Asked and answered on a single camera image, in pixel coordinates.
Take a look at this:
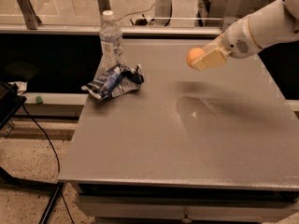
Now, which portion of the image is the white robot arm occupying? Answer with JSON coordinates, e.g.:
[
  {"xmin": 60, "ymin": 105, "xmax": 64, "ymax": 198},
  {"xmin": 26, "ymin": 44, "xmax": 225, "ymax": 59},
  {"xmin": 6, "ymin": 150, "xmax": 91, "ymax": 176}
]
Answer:
[{"xmin": 187, "ymin": 0, "xmax": 299, "ymax": 70}]

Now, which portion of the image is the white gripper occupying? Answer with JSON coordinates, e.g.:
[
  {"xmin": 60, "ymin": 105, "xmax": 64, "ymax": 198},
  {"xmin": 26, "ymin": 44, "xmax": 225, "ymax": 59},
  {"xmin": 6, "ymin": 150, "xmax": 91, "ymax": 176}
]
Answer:
[{"xmin": 192, "ymin": 16, "xmax": 262, "ymax": 70}]

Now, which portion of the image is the black equipment at left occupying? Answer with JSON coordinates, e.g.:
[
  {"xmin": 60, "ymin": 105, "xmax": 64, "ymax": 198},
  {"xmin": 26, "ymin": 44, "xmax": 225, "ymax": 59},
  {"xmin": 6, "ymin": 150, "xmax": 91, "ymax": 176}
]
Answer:
[{"xmin": 0, "ymin": 82, "xmax": 26, "ymax": 130}]

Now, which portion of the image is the right metal rail bracket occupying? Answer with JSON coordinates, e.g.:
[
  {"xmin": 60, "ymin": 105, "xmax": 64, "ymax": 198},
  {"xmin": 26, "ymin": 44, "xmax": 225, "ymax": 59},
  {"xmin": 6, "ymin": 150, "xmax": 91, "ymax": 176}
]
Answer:
[{"xmin": 221, "ymin": 0, "xmax": 241, "ymax": 32}]

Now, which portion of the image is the blue chip bag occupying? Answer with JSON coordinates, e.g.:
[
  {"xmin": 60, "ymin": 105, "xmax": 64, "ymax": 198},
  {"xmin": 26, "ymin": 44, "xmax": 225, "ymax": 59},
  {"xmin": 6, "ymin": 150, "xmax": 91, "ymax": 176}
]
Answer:
[{"xmin": 81, "ymin": 63, "xmax": 144, "ymax": 101}]

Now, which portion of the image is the clear plastic water bottle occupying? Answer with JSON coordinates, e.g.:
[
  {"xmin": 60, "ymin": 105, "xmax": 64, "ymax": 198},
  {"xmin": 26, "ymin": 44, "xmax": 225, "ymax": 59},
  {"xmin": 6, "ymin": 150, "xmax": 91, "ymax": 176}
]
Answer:
[{"xmin": 99, "ymin": 10, "xmax": 124, "ymax": 70}]

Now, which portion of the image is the left metal rail bracket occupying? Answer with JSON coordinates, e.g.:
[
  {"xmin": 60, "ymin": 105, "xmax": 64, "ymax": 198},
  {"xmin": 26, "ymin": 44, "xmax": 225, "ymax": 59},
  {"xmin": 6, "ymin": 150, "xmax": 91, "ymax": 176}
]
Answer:
[{"xmin": 16, "ymin": 0, "xmax": 42, "ymax": 30}]

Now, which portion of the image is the grey table drawer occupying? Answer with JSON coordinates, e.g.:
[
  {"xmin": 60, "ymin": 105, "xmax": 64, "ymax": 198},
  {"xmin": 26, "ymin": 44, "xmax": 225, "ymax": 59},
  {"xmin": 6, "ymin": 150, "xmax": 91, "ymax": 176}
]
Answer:
[{"xmin": 74, "ymin": 195, "xmax": 299, "ymax": 223}]

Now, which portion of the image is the black stand leg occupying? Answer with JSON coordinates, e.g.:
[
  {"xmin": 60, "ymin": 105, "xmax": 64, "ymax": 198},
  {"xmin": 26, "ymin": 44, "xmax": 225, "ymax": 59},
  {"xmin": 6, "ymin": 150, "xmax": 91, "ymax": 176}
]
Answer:
[{"xmin": 0, "ymin": 167, "xmax": 64, "ymax": 224}]

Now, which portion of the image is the orange fruit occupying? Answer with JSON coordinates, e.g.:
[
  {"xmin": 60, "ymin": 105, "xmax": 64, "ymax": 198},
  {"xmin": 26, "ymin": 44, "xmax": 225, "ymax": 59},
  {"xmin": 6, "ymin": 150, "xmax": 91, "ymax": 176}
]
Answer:
[{"xmin": 186, "ymin": 48, "xmax": 206, "ymax": 67}]

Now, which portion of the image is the black cable on floor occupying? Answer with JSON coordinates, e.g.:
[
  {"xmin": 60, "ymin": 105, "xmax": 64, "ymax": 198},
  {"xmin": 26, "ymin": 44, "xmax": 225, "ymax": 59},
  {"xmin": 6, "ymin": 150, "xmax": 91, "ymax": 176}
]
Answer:
[{"xmin": 0, "ymin": 80, "xmax": 76, "ymax": 224}]

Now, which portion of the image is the small green object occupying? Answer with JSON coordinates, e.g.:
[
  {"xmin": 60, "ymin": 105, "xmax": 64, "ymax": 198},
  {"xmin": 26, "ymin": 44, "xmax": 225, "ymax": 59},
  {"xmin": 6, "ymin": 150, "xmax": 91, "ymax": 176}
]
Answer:
[{"xmin": 36, "ymin": 95, "xmax": 43, "ymax": 105}]

